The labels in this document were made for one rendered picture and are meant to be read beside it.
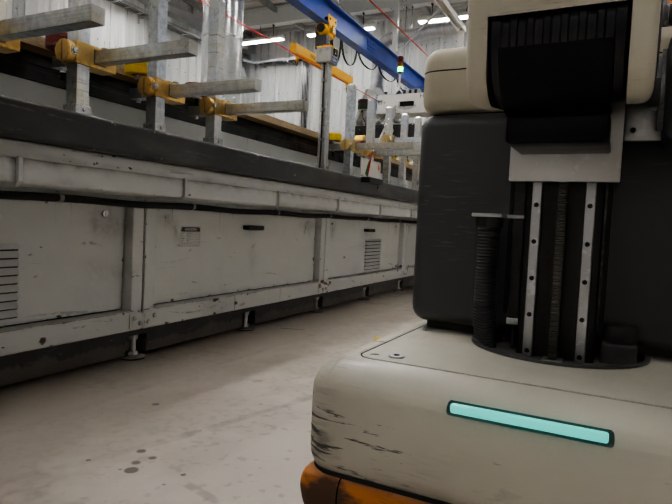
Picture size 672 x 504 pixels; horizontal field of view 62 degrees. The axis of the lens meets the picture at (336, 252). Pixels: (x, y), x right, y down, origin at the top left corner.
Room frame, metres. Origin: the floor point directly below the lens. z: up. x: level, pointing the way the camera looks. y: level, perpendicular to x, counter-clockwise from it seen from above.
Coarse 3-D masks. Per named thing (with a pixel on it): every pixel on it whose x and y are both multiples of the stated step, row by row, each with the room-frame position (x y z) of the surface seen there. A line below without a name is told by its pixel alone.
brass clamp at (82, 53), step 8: (64, 40) 1.30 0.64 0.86; (56, 48) 1.31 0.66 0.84; (64, 48) 1.30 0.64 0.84; (72, 48) 1.30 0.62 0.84; (80, 48) 1.32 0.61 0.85; (88, 48) 1.34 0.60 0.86; (96, 48) 1.36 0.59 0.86; (56, 56) 1.31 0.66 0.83; (64, 56) 1.30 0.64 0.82; (72, 56) 1.30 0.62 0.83; (80, 56) 1.32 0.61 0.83; (88, 56) 1.34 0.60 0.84; (88, 64) 1.34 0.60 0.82; (96, 64) 1.36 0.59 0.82; (96, 72) 1.40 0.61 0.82; (104, 72) 1.40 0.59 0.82; (112, 72) 1.40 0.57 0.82
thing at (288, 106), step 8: (232, 104) 1.79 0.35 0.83; (240, 104) 1.78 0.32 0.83; (248, 104) 1.76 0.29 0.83; (256, 104) 1.75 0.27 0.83; (264, 104) 1.74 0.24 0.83; (272, 104) 1.72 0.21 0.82; (280, 104) 1.71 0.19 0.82; (288, 104) 1.70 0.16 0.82; (296, 104) 1.69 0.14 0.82; (304, 104) 1.68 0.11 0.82; (192, 112) 1.86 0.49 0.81; (200, 112) 1.85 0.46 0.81; (232, 112) 1.79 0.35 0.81; (240, 112) 1.78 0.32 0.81; (248, 112) 1.76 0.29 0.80; (256, 112) 1.76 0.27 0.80; (264, 112) 1.75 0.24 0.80; (272, 112) 1.74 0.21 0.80; (280, 112) 1.74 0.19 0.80; (288, 112) 1.73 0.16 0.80
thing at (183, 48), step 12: (120, 48) 1.32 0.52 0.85; (132, 48) 1.30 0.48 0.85; (144, 48) 1.28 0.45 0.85; (156, 48) 1.27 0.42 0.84; (168, 48) 1.25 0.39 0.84; (180, 48) 1.24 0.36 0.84; (192, 48) 1.24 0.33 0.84; (96, 60) 1.35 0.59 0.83; (108, 60) 1.33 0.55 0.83; (120, 60) 1.32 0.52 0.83; (132, 60) 1.31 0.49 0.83; (144, 60) 1.31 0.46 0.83; (156, 60) 1.30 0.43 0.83
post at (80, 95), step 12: (72, 0) 1.33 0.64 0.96; (84, 0) 1.33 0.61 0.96; (72, 36) 1.33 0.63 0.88; (84, 36) 1.34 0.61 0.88; (72, 72) 1.33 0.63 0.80; (84, 72) 1.34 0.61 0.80; (72, 84) 1.33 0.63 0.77; (84, 84) 1.34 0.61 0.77; (72, 96) 1.32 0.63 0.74; (84, 96) 1.34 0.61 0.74
